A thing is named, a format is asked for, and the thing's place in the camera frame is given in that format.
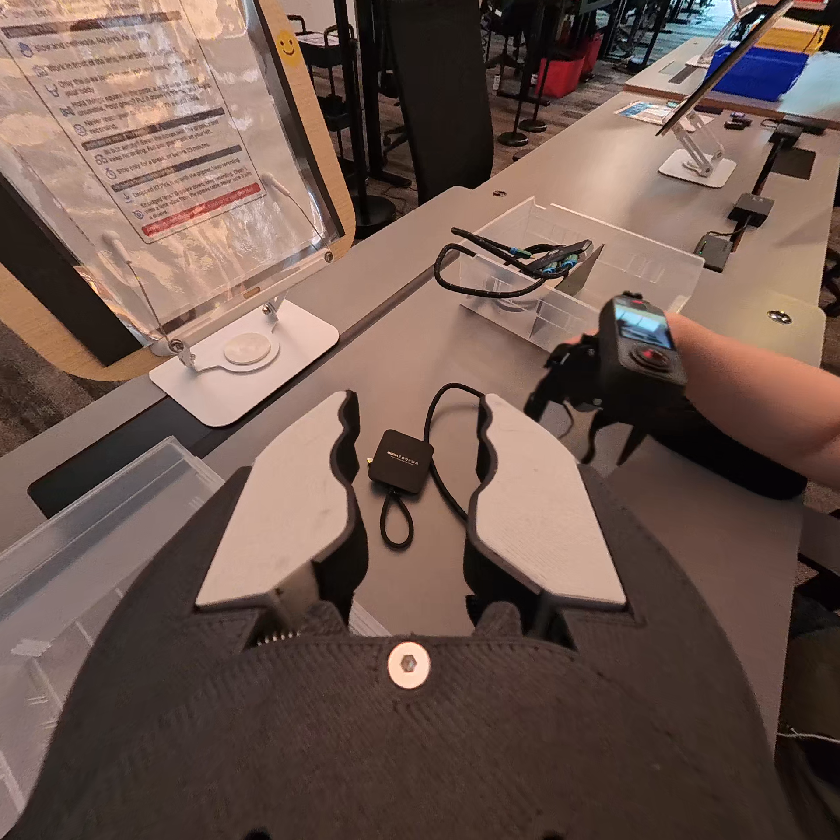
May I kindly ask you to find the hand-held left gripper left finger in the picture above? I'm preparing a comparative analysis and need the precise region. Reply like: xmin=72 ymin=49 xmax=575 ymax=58
xmin=196 ymin=390 xmax=370 ymax=634

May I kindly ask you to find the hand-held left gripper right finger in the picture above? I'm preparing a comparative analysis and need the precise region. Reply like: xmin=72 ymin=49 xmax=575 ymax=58
xmin=462 ymin=392 xmax=629 ymax=637

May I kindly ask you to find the clear plastic bin with dividers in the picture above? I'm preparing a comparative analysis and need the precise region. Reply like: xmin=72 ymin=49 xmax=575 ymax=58
xmin=457 ymin=196 xmax=706 ymax=353

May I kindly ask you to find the black square adapter box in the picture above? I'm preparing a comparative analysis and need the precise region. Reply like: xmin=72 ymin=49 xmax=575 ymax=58
xmin=367 ymin=428 xmax=435 ymax=551

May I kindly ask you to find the black braided hdmi cable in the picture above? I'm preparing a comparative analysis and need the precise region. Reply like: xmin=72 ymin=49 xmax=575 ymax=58
xmin=423 ymin=382 xmax=490 ymax=522

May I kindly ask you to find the person's right forearm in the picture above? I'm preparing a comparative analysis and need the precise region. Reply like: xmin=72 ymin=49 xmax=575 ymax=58
xmin=666 ymin=311 xmax=840 ymax=487

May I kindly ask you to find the small black adapter device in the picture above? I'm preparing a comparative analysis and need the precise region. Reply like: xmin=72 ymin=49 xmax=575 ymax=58
xmin=525 ymin=239 xmax=605 ymax=299

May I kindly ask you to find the white lamp base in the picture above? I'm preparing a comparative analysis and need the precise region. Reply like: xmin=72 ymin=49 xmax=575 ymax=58
xmin=150 ymin=298 xmax=340 ymax=429

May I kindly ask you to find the black adapter with green light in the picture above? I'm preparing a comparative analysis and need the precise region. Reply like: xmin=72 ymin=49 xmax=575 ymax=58
xmin=694 ymin=231 xmax=735 ymax=273

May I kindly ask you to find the white tablet stand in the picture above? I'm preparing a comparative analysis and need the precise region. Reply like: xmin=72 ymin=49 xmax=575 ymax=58
xmin=658 ymin=108 xmax=738 ymax=189

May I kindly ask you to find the clear plastic storage bin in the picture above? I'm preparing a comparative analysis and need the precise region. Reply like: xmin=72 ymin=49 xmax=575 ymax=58
xmin=0 ymin=435 xmax=227 ymax=808

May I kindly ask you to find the blue white paper leaflet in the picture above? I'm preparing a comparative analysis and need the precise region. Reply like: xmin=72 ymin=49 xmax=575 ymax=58
xmin=613 ymin=98 xmax=683 ymax=127

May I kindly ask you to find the red plastic bin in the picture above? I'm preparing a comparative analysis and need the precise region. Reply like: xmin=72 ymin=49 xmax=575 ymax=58
xmin=535 ymin=56 xmax=586 ymax=99

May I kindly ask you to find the tilted tablet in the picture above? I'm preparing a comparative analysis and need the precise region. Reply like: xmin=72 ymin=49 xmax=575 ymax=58
xmin=656 ymin=0 xmax=798 ymax=137

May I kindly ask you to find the blue plastic bin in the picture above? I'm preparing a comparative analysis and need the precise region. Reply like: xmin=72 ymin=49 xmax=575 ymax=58
xmin=707 ymin=41 xmax=811 ymax=102

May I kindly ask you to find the tablet with instruction sheet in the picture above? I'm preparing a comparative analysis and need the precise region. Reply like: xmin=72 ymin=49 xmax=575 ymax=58
xmin=0 ymin=0 xmax=347 ymax=358

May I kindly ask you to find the black utility cart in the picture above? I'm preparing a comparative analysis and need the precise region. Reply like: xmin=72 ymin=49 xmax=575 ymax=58
xmin=287 ymin=13 xmax=358 ymax=135

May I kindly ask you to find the braided cable with green plug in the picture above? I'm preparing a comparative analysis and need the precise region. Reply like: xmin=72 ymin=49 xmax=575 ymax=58
xmin=451 ymin=226 xmax=532 ymax=263
xmin=433 ymin=241 xmax=549 ymax=301

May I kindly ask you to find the black stanchion post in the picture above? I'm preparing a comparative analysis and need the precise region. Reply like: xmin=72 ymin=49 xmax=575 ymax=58
xmin=331 ymin=0 xmax=398 ymax=232

